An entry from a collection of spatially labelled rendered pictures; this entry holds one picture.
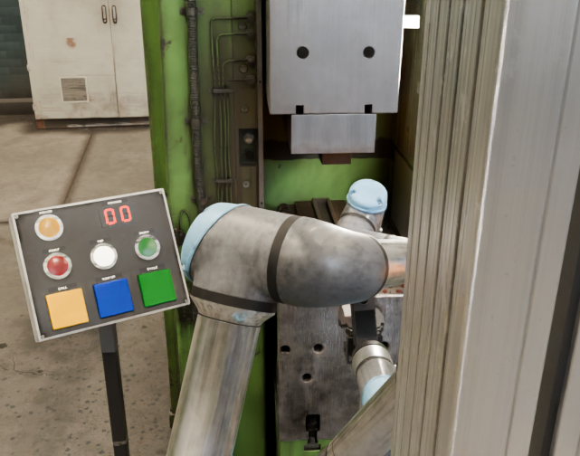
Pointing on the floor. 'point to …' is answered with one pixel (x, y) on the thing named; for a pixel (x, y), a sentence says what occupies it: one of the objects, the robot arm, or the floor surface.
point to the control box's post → (109, 346)
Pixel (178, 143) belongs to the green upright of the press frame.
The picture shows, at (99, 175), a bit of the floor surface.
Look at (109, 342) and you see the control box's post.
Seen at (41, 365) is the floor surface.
